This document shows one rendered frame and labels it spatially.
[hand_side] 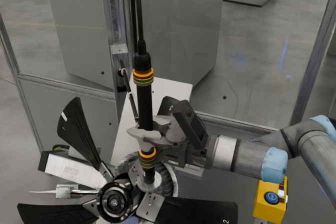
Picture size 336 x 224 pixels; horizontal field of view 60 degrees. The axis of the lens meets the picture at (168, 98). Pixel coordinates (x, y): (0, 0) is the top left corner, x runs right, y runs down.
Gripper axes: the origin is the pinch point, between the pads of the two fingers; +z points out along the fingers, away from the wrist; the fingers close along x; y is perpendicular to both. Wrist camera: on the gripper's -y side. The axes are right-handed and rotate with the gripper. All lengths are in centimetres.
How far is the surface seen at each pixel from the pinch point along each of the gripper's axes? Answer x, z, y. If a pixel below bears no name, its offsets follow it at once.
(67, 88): 70, 84, 54
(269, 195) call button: 25, -38, 42
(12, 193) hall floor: 44, 140, 151
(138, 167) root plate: 6.5, 3.7, 24.5
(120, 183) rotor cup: -1.4, 6.0, 23.9
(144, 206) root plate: -1.4, -1.5, 31.7
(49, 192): -1, 37, 44
